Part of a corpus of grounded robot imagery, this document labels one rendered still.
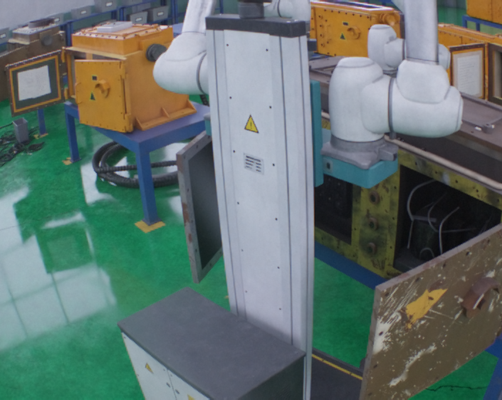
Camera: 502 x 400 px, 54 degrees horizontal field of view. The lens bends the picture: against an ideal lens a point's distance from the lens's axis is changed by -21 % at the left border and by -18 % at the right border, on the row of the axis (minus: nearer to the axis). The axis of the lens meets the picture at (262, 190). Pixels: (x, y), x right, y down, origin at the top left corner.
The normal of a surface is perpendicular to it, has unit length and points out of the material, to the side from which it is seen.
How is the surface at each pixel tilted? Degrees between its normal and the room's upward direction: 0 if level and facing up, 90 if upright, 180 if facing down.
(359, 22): 90
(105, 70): 90
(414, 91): 75
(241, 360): 0
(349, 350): 0
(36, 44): 90
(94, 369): 0
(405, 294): 90
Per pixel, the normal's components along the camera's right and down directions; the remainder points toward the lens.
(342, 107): -0.63, 0.35
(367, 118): -0.26, 0.51
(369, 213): -0.79, 0.31
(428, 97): -0.26, 0.22
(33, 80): 0.36, 0.39
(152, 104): 0.64, 0.31
